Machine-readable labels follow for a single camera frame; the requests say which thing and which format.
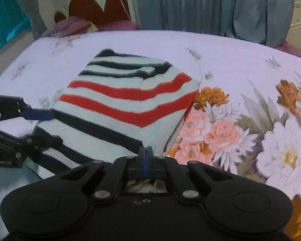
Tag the pink bedding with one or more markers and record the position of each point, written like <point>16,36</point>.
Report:
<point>296,51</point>

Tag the red heart-shaped headboard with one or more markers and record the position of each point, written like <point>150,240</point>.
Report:
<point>90,10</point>

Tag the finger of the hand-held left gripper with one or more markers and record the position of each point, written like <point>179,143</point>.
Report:
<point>45,141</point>
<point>40,114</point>

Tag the pale yellow cloth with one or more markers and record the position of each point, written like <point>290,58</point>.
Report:
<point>92,26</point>

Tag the crumpled mauve blanket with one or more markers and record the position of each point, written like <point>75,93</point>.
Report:
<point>70,26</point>

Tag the mauve pillow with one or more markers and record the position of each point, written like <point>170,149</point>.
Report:
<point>120,25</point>

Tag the striped knit sweater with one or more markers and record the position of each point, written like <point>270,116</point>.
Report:
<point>115,100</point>

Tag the window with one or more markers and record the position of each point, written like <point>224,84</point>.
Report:
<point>5,15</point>

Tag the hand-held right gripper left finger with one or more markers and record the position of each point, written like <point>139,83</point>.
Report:
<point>141,155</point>

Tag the floral bed sheet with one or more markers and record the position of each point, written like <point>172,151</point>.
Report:
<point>240,62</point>

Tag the grey-blue curtain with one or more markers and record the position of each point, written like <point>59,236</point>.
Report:
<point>203,7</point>

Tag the grey side curtain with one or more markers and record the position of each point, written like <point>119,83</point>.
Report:
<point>30,7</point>

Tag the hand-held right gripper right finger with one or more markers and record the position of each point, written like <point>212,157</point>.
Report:
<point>149,155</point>

